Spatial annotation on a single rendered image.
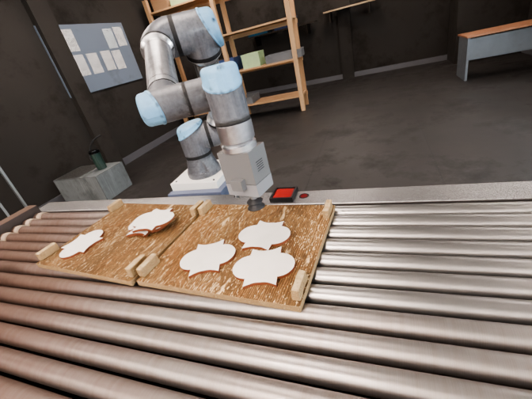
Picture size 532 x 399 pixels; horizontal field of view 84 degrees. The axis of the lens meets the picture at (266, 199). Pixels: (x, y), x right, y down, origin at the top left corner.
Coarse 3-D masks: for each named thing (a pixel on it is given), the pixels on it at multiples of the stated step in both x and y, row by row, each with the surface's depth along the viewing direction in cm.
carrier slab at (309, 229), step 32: (192, 224) 88; (224, 224) 84; (256, 224) 80; (288, 224) 77; (320, 224) 74; (160, 256) 77; (160, 288) 68; (192, 288) 64; (224, 288) 62; (256, 288) 59; (288, 288) 58
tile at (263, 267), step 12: (252, 252) 69; (264, 252) 68; (276, 252) 67; (240, 264) 66; (252, 264) 65; (264, 264) 64; (276, 264) 63; (288, 264) 62; (240, 276) 62; (252, 276) 62; (264, 276) 61; (276, 276) 60
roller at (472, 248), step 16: (16, 240) 114; (32, 240) 110; (48, 240) 107; (64, 240) 104; (336, 240) 70; (352, 240) 68; (368, 240) 67; (384, 240) 66; (400, 240) 65; (416, 240) 64; (480, 256) 58; (496, 256) 57; (512, 256) 56; (528, 256) 55
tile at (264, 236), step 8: (264, 224) 78; (272, 224) 77; (280, 224) 76; (240, 232) 77; (248, 232) 76; (256, 232) 76; (264, 232) 75; (272, 232) 74; (280, 232) 73; (288, 232) 72; (240, 240) 74; (248, 240) 73; (256, 240) 73; (264, 240) 72; (272, 240) 71; (280, 240) 70; (288, 240) 71; (248, 248) 71; (256, 248) 71; (264, 248) 69
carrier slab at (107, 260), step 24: (120, 216) 105; (192, 216) 93; (72, 240) 97; (120, 240) 90; (144, 240) 86; (168, 240) 84; (48, 264) 86; (72, 264) 83; (96, 264) 81; (120, 264) 78
